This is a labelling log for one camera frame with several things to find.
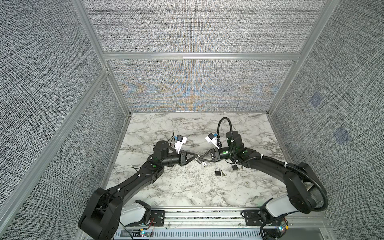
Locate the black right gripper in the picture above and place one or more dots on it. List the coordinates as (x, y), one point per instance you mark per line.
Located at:
(216, 155)

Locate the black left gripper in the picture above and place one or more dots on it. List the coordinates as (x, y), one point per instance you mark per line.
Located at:
(183, 158)

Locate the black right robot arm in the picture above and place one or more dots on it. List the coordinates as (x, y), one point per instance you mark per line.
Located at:
(305, 192)

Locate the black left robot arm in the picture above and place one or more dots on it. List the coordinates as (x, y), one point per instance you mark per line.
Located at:
(101, 217)

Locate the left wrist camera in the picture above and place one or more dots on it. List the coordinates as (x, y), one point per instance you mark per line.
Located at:
(179, 141)

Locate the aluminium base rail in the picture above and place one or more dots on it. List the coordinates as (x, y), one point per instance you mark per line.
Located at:
(200, 219)

